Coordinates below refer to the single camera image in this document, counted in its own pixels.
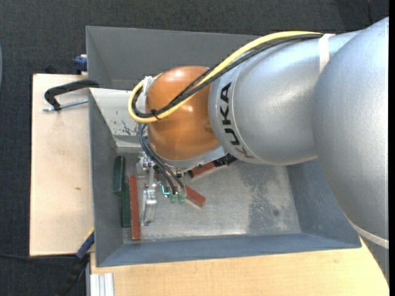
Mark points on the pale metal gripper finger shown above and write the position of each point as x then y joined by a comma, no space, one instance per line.
144,164
150,208

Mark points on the red-brown flat block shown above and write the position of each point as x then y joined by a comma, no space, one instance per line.
196,197
134,208
202,170

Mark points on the dark green flat block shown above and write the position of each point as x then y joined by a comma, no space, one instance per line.
118,174
126,208

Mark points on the grey metal bin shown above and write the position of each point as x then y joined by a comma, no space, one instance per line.
234,205

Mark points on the pale wood flat board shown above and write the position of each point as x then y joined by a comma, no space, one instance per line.
60,171

